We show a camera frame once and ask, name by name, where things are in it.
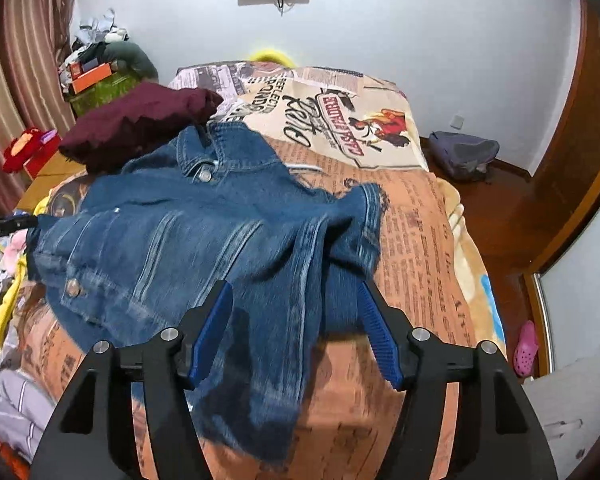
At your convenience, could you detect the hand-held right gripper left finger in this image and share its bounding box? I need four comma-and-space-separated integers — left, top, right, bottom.
30, 279, 236, 480

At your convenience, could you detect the pile of white clothes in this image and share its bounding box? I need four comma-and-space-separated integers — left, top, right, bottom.
70, 7, 131, 62

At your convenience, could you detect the grey striped cloth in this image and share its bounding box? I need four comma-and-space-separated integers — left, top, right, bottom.
0, 364, 64, 462

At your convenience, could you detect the wooden door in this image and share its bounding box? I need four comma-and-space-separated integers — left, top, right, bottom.
529, 0, 600, 273

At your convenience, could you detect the red box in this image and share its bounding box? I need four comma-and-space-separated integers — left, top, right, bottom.
24, 150, 67, 181

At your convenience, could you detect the red plush toy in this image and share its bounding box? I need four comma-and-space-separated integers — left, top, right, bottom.
1, 126, 61, 174

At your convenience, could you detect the dark green cloth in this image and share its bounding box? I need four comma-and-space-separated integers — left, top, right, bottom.
102, 40, 159, 82

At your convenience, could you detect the orange box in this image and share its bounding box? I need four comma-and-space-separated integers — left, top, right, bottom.
70, 62, 119, 94

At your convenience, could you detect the blue denim jacket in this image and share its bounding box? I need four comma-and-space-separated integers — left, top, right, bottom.
26, 122, 392, 462

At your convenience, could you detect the yellow round object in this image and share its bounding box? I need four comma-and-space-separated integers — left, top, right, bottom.
247, 47, 297, 67

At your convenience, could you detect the pink clog shoe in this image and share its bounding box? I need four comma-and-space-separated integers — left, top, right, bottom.
512, 320, 540, 378

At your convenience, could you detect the striped brown curtain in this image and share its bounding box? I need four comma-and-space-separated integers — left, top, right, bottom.
0, 0, 79, 222

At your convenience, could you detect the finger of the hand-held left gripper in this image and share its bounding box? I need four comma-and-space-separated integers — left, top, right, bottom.
0, 214, 39, 242

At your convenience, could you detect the maroon cloth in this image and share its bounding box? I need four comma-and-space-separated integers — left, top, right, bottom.
58, 82, 225, 174

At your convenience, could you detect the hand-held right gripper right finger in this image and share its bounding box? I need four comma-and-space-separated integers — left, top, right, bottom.
356, 280, 564, 480

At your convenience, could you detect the yellow cloth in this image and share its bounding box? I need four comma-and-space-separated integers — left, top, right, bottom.
0, 195, 52, 347

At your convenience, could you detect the printed blanket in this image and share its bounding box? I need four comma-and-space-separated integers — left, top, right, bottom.
15, 60, 509, 480

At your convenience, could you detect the grey backpack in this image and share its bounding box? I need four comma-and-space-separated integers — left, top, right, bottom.
427, 130, 501, 183

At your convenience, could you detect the pink cloth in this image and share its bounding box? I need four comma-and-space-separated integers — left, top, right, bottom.
0, 237, 29, 272

